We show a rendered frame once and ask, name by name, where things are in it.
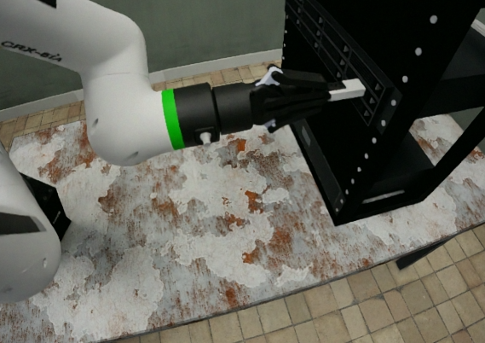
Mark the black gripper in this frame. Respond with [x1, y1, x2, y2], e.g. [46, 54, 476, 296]
[212, 64, 366, 136]

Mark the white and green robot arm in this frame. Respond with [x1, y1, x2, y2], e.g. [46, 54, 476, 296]
[0, 0, 221, 304]

